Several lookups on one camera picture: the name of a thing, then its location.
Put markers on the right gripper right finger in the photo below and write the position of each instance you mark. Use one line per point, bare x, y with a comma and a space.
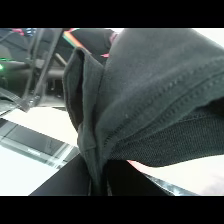
133, 182

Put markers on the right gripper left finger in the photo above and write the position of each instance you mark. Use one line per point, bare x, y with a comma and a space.
68, 180

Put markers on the black garment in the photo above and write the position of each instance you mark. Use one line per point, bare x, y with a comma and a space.
156, 93

